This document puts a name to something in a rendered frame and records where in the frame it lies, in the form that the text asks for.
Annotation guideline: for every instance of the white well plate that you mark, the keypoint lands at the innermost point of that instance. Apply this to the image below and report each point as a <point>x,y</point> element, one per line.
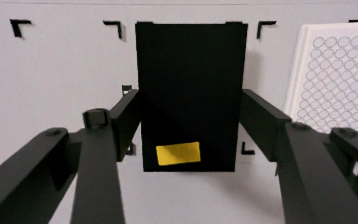
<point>323,86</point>

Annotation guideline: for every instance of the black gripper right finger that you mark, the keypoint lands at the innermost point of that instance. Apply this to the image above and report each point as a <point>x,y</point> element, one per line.
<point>313,189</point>

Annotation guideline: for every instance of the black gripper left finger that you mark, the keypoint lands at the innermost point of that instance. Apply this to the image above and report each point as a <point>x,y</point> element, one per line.
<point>31,188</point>

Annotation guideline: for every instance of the black plate lid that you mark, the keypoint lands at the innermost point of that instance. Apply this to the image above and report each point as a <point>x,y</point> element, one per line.
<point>190,79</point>

